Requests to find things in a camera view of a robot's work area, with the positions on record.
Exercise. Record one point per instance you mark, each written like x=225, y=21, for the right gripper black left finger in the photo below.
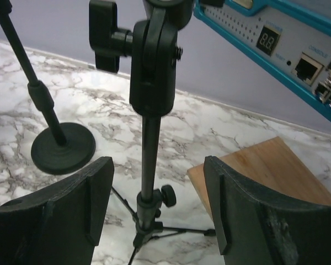
x=61, y=223

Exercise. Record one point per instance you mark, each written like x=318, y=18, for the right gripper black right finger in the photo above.
x=255, y=224

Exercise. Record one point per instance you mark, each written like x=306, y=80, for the black tall tripod stand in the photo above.
x=154, y=52

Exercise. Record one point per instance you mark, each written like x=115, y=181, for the black round-base clip stand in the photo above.
x=62, y=148

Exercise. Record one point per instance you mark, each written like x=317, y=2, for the wooden board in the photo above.
x=273, y=164

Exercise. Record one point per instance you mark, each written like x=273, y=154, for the teal network switch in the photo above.
x=291, y=40

